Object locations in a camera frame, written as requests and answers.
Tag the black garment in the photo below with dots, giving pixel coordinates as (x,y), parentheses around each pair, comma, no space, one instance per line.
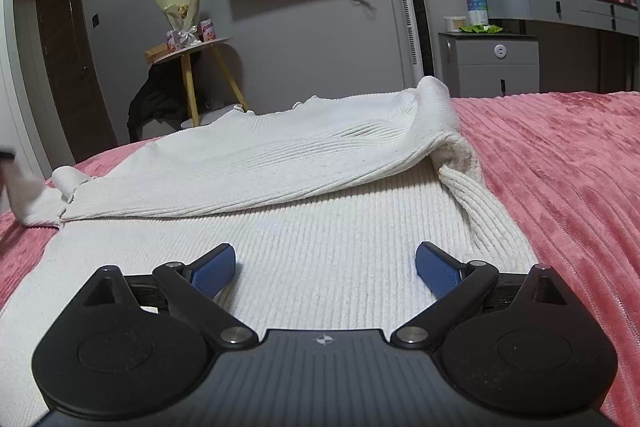
(155,102)

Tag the grey drawer cabinet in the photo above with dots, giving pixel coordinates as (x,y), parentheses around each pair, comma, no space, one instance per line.
(485,67)

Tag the white tower fan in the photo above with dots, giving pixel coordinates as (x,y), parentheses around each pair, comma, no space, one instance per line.
(400,7)

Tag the grey dressing table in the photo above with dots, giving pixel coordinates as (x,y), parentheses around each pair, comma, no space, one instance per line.
(565,4)

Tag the round wooden side table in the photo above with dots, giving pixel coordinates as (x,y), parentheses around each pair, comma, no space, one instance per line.
(189,82)

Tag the flat wooden box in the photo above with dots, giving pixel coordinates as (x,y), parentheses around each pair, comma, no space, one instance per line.
(156,51)

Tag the cream paper flower bouquet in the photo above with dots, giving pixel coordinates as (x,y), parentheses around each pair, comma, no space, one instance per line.
(180,4)

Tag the pink printed can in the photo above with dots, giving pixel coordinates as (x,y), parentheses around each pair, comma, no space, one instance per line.
(173,42)
(208,31)

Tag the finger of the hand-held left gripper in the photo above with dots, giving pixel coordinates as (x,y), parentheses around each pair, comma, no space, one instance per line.
(5,155)

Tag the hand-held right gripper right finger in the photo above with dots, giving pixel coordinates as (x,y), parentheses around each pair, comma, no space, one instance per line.
(437,274)

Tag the white panelled door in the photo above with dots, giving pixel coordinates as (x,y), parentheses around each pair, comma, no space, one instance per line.
(20,57)

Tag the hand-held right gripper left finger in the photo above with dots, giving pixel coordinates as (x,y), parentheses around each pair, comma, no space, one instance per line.
(215,269)

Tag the white ribbed knit sweater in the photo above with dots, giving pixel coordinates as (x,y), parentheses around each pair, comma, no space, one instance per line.
(300,157)

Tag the black wall switch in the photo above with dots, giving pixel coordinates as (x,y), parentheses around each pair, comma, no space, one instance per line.
(95,21)

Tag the brown wooden door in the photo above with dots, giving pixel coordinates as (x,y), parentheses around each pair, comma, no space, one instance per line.
(65,72)

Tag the blue and white box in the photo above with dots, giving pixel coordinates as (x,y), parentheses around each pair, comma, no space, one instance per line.
(476,9)

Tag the white lidded container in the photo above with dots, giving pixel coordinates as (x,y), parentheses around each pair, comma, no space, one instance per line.
(455,24)

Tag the green packet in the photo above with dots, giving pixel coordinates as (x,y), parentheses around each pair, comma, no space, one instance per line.
(480,29)

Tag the pink plush blanket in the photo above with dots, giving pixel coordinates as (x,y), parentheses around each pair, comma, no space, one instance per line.
(550,182)

